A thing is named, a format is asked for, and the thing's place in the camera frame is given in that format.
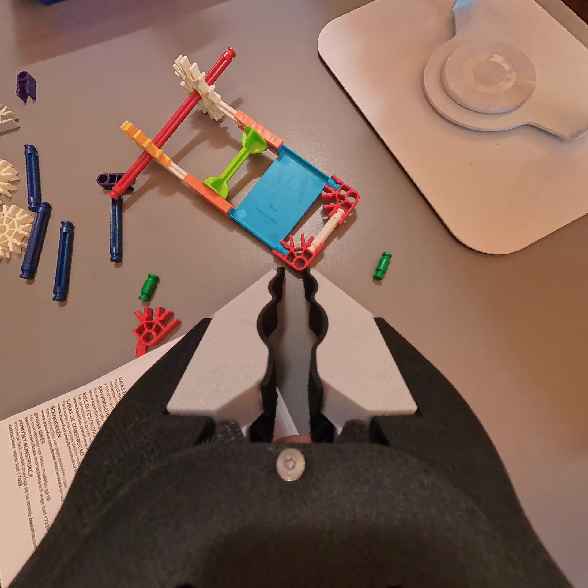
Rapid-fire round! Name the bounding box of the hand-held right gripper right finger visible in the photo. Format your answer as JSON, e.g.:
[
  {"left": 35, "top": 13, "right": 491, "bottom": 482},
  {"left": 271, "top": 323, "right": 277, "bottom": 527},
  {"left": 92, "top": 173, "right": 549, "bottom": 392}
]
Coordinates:
[{"left": 303, "top": 267, "right": 419, "bottom": 435}]

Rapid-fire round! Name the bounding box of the white snowflake connector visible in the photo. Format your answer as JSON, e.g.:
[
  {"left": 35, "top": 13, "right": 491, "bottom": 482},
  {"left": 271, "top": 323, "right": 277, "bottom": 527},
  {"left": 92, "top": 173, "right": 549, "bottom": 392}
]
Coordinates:
[
  {"left": 0, "top": 204, "right": 35, "bottom": 258},
  {"left": 0, "top": 158, "right": 21, "bottom": 203}
]

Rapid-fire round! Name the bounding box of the colourful toy construction model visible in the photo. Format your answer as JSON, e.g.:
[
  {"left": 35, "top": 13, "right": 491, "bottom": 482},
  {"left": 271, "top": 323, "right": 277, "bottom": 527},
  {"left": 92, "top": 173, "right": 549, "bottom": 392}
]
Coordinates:
[{"left": 120, "top": 55, "right": 360, "bottom": 273}]

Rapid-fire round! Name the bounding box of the blue toy rod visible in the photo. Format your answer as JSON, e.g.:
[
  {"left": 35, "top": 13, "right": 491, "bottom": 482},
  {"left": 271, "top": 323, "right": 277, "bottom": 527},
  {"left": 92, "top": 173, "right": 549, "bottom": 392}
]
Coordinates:
[
  {"left": 24, "top": 145, "right": 43, "bottom": 209},
  {"left": 53, "top": 221, "right": 74, "bottom": 302},
  {"left": 20, "top": 202, "right": 52, "bottom": 280},
  {"left": 109, "top": 195, "right": 124, "bottom": 263}
]

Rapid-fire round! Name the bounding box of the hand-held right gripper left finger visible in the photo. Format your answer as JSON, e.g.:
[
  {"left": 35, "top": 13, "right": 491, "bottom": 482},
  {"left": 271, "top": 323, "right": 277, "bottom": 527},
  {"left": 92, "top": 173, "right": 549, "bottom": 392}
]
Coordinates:
[{"left": 167, "top": 267, "right": 286, "bottom": 438}]

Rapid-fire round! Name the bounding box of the instruction leaflet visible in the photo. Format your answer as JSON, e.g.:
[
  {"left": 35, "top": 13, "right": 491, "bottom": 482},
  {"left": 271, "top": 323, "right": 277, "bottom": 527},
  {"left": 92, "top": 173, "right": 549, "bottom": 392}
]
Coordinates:
[{"left": 0, "top": 335, "right": 184, "bottom": 577}]

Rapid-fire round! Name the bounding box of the red fan connector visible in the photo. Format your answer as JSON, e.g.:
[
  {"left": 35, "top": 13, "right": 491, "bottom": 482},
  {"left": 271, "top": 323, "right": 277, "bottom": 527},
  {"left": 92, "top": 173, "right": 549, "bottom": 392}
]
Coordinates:
[{"left": 132, "top": 307, "right": 182, "bottom": 358}]

